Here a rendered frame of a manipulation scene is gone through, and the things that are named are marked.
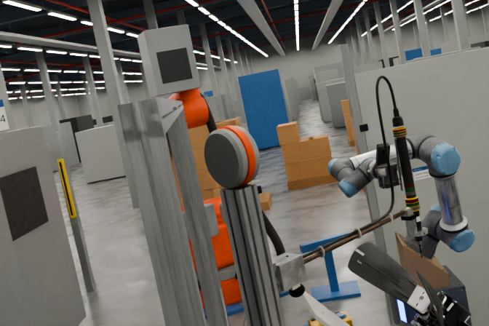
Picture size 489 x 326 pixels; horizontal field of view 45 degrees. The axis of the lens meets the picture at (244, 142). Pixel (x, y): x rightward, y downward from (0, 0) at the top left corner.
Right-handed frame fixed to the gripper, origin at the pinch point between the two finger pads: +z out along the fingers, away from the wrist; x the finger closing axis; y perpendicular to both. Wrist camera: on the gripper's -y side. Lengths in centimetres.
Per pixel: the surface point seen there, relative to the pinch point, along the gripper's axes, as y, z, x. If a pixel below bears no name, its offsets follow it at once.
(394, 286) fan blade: 35.2, 12.7, 12.0
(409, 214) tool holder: 13.1, 11.0, 2.3
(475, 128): 15, -174, -112
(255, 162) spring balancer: -20, 55, 52
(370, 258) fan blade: 26.6, 5.7, 16.7
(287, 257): 9, 43, 48
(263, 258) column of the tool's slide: 5, 52, 55
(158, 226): -25, 138, 70
